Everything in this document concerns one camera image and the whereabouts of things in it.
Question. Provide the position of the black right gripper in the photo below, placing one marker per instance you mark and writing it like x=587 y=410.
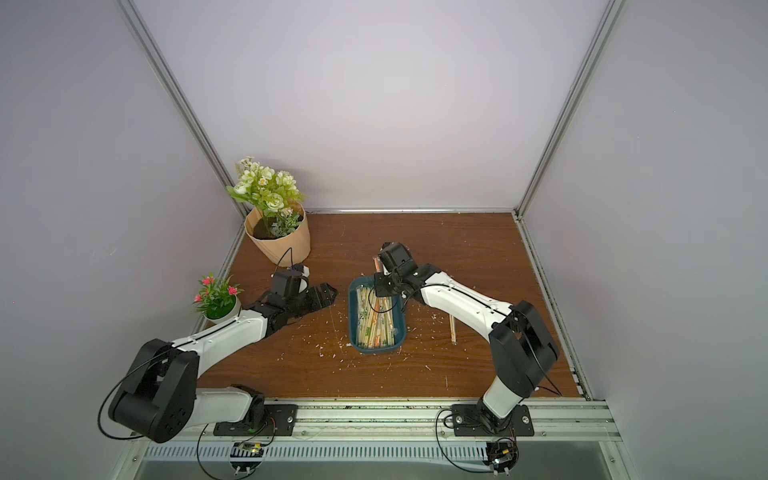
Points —
x=387 y=285

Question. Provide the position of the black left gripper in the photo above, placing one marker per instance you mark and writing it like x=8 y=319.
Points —
x=317 y=301

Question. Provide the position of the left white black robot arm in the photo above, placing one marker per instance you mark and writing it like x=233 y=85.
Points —
x=160 y=396

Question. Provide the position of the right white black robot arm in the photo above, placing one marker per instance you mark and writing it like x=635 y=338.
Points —
x=523 y=350

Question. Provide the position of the wrapped chopsticks pile in box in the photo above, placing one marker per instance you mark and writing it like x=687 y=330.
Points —
x=376 y=327

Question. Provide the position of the teal plastic storage box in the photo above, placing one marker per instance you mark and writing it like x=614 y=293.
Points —
x=399 y=316

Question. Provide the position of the large beige ribbed flower pot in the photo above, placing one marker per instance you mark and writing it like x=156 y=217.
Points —
x=284 y=251

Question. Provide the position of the pink flowered small plant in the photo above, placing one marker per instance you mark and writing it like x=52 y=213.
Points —
x=216 y=298

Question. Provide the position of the small white pot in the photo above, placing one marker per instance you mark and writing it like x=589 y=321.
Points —
x=231 y=312

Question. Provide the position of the white green artificial flowers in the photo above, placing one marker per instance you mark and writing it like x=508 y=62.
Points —
x=274 y=194

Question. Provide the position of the left small circuit board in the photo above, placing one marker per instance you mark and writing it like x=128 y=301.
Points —
x=245 y=457

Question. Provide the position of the small circuit board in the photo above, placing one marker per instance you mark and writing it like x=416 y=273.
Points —
x=502 y=455
x=245 y=457

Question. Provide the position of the right small circuit board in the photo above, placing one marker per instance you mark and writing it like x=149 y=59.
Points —
x=502 y=455

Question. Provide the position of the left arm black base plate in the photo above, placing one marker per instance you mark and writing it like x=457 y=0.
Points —
x=265 y=419

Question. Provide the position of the aluminium front rail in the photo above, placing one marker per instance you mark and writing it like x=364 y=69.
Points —
x=558 y=419

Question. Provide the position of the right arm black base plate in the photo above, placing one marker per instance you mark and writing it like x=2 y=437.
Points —
x=476 y=420

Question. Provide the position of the white slotted cable duct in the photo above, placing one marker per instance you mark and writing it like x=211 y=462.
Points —
x=326 y=451

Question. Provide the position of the aluminium corner frame post right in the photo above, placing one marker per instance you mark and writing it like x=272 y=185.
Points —
x=572 y=100

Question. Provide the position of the aluminium corner frame post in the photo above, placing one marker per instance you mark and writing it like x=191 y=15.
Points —
x=163 y=72
x=572 y=100

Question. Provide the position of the aluminium corner frame post left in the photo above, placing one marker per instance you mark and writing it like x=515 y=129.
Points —
x=163 y=72

